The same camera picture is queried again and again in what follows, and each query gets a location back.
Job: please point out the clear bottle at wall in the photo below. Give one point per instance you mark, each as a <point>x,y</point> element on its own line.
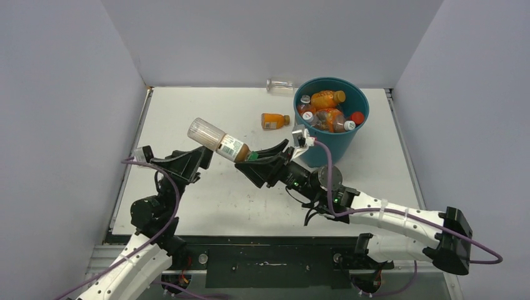
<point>278,86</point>

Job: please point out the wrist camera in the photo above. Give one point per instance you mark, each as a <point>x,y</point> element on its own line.
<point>143,154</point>
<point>302,140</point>

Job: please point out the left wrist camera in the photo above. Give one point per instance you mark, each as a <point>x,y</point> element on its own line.
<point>143,154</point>

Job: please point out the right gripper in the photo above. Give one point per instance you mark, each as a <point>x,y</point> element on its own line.
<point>269,170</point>

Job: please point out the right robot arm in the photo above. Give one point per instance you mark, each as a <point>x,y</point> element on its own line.
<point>442,238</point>

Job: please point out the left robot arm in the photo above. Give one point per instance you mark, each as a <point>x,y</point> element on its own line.
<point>154,245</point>

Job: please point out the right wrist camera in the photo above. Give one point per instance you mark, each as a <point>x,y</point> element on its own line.
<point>302,140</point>

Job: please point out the small orange juice bottle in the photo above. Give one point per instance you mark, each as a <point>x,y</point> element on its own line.
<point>327,99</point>
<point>271,121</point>

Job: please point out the teal plastic bin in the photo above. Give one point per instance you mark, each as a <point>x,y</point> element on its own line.
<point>338,143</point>

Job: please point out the clear bottle green label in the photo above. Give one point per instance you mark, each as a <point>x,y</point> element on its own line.
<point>218,141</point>

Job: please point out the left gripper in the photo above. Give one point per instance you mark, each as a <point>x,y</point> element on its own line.
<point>185,164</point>

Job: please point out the large orange label bottle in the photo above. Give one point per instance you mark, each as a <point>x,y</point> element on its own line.
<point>333,120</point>

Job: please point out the clear bottle red label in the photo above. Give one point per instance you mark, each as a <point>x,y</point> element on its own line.
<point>358,118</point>

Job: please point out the aluminium frame rail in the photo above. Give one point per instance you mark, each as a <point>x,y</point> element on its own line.
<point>102,257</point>

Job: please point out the crushed clear blue bottle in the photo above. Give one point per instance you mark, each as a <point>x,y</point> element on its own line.
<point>311,119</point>

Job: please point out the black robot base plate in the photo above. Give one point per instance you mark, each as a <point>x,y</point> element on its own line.
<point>273,262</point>

